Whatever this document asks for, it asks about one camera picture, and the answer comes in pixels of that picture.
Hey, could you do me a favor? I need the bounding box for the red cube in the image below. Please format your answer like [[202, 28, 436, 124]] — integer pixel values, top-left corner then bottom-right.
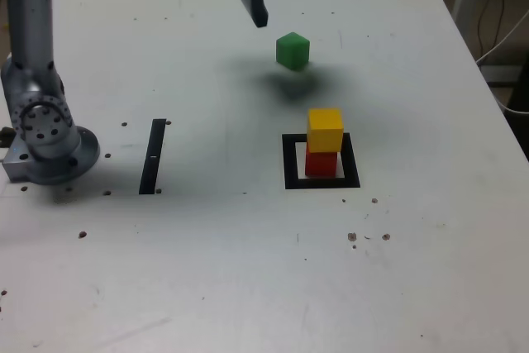
[[304, 149, 339, 179]]

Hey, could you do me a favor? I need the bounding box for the yellow cube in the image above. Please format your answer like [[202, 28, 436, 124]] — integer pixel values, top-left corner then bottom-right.
[[307, 107, 345, 154]]

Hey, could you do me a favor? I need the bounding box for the green cube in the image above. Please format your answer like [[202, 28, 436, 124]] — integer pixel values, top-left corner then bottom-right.
[[275, 31, 311, 72]]

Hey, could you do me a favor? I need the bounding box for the black tape square outline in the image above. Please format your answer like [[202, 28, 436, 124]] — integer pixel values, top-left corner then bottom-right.
[[281, 132, 361, 190]]

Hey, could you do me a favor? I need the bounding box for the black tape strip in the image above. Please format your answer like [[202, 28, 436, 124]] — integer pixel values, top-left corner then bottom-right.
[[138, 118, 167, 195]]

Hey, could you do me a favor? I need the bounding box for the thin white cable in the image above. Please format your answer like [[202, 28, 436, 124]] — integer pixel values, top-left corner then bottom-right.
[[476, 9, 529, 115]]

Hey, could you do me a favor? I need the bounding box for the thin black cable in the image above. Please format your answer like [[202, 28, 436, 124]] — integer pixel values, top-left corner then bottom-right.
[[476, 0, 529, 60]]

